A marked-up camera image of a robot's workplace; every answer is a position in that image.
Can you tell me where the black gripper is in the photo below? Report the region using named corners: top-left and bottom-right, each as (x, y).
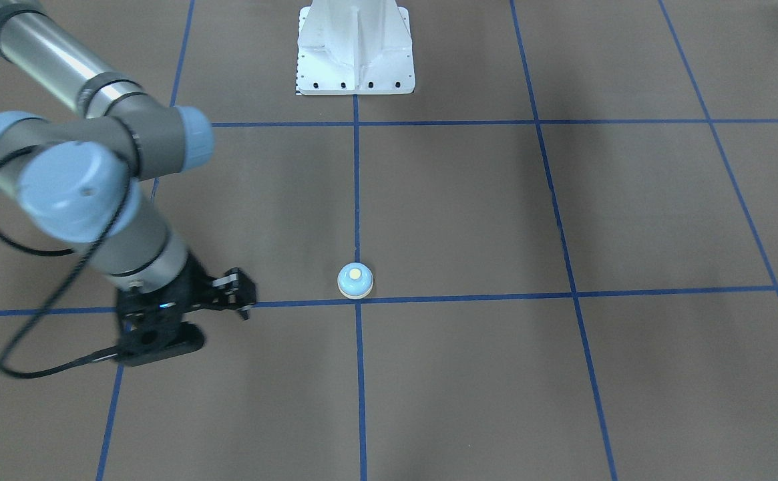
top-left (168, 253), bottom-right (257, 321)

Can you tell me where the blue and cream bell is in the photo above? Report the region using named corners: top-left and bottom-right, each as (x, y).
top-left (337, 263), bottom-right (374, 299)

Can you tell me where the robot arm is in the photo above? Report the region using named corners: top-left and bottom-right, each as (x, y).
top-left (0, 1), bottom-right (256, 319)

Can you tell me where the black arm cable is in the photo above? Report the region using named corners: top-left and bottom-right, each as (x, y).
top-left (0, 144), bottom-right (137, 379)

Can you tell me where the white camera pole base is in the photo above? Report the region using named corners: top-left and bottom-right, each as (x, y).
top-left (295, 1), bottom-right (416, 96)

